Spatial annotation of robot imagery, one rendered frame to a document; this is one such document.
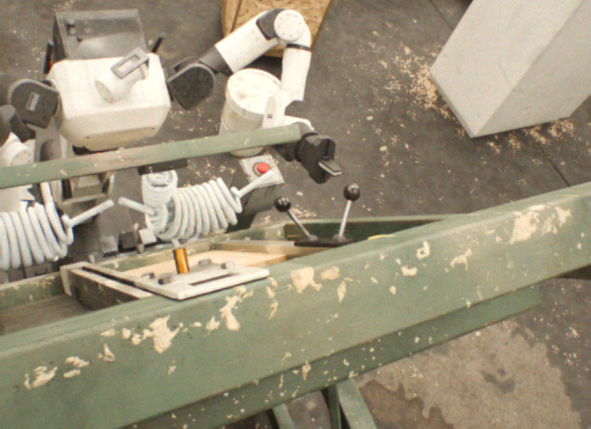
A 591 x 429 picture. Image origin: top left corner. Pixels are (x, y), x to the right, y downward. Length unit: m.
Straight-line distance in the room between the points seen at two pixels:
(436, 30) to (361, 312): 4.09
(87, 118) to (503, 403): 2.32
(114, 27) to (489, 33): 2.59
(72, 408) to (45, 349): 0.06
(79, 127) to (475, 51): 2.78
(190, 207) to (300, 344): 0.21
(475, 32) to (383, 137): 0.81
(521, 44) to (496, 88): 0.30
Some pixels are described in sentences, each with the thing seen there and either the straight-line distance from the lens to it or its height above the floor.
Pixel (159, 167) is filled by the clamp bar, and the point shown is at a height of 1.95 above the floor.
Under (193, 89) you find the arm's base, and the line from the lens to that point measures 1.66.
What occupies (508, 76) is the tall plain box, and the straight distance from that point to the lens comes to 3.77.
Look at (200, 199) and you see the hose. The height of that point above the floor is 1.89.
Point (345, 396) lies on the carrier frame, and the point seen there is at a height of 0.79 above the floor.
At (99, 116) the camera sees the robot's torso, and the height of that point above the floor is 1.31.
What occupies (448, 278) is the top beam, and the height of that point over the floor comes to 1.92.
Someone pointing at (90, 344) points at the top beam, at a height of 1.94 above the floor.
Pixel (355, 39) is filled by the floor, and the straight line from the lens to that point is 4.27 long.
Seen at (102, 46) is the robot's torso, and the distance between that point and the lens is 1.65.
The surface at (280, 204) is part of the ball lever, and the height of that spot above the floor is 1.45.
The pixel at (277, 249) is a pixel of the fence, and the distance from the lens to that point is 1.49.
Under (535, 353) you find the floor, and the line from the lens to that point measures 3.41.
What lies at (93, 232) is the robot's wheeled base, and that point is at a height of 0.17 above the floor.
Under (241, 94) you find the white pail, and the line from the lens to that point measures 3.05.
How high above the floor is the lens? 2.50
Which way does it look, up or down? 52 degrees down
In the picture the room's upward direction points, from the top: 27 degrees clockwise
